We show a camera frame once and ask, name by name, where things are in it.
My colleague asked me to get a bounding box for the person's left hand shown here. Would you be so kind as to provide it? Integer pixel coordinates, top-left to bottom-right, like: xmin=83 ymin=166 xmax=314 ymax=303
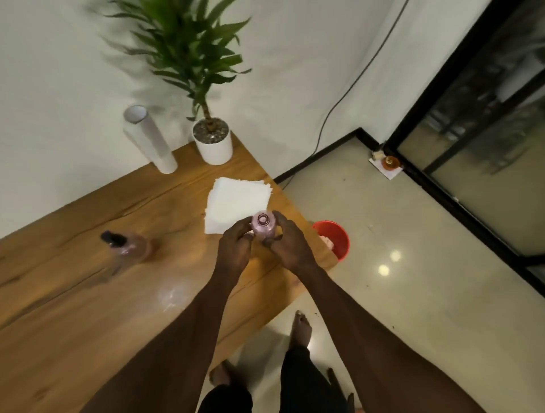
xmin=215 ymin=216 xmax=257 ymax=278

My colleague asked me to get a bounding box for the stack of white paper napkins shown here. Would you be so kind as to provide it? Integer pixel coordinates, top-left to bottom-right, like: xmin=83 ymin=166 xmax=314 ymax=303
xmin=204 ymin=177 xmax=273 ymax=235

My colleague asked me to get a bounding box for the person's right leg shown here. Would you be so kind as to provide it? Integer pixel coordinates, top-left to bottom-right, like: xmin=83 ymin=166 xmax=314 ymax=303
xmin=278 ymin=310 xmax=356 ymax=413

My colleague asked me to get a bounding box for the black cable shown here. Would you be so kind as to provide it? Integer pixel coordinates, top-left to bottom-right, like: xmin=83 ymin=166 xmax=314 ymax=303
xmin=277 ymin=0 xmax=410 ymax=190

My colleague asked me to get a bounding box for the white paper sheet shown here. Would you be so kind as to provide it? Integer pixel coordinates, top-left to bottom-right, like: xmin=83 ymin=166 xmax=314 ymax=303
xmin=369 ymin=154 xmax=404 ymax=181

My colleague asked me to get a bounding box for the red plastic bucket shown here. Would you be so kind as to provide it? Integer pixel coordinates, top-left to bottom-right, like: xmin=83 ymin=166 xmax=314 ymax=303
xmin=312 ymin=220 xmax=351 ymax=261

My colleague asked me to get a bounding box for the person's leg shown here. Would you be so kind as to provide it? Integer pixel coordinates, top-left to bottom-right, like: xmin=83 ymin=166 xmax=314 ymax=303
xmin=198 ymin=359 xmax=255 ymax=413
xmin=278 ymin=310 xmax=356 ymax=413

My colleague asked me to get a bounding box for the person's right forearm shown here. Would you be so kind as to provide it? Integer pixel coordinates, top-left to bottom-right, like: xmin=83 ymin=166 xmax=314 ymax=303
xmin=294 ymin=262 xmax=487 ymax=413

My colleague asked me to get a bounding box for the small pink plastic bottle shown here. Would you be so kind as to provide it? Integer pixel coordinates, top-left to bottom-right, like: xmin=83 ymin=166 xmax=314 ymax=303
xmin=251 ymin=210 xmax=278 ymax=242

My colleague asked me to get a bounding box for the person's right hand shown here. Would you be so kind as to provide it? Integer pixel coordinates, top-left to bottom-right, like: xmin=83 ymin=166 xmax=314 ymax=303
xmin=261 ymin=210 xmax=319 ymax=274

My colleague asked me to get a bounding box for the clear bottle with black cap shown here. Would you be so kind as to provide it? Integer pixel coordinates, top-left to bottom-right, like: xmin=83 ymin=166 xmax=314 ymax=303
xmin=100 ymin=231 xmax=152 ymax=279

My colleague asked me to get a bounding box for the white rolled paper tube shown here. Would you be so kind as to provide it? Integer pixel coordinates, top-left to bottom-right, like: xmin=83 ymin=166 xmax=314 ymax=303
xmin=123 ymin=105 xmax=179 ymax=175

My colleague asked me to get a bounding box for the person's left forearm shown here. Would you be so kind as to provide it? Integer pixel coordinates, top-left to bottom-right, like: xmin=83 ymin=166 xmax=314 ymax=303
xmin=80 ymin=266 xmax=239 ymax=413

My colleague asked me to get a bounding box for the black framed glass door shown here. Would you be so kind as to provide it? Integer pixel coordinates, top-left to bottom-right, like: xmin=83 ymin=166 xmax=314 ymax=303
xmin=383 ymin=0 xmax=545 ymax=298

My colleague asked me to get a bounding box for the green leafy plant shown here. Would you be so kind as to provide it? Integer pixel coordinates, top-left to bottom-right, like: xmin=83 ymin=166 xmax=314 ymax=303
xmin=100 ymin=0 xmax=253 ymax=133

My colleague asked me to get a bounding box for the white plant pot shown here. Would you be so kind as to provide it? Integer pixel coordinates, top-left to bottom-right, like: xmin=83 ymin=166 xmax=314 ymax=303
xmin=192 ymin=117 xmax=234 ymax=166

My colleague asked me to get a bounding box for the person's left leg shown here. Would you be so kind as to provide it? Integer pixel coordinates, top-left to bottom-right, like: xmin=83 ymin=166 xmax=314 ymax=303
xmin=198 ymin=359 xmax=255 ymax=413

